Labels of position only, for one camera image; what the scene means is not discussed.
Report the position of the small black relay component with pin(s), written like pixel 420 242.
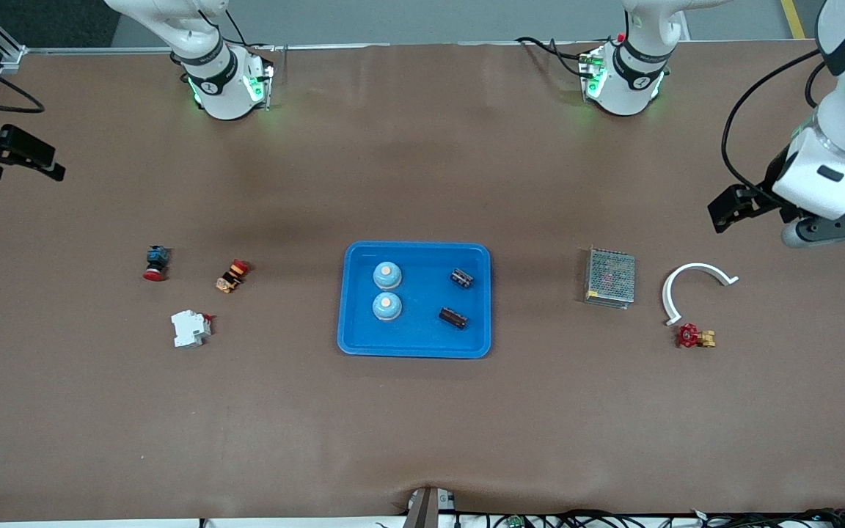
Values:
pixel 461 279

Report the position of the dark red electrolytic capacitor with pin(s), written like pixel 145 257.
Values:
pixel 452 317

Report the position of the blue call bell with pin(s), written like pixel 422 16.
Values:
pixel 386 306
pixel 387 276

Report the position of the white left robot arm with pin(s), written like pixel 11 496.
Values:
pixel 635 81

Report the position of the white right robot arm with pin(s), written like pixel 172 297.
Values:
pixel 221 81

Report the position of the blue plastic tray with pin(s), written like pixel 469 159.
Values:
pixel 422 337

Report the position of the white curved pipe clamp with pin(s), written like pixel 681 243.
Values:
pixel 697 266

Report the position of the metal mesh power supply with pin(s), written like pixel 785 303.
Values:
pixel 610 277

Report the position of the red mushroom button blue body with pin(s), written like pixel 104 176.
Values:
pixel 156 258

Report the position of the white circuit breaker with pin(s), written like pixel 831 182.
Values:
pixel 189 328

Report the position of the red yellow push button switch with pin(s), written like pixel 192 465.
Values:
pixel 232 277

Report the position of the grey metal bracket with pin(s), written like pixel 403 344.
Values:
pixel 428 510

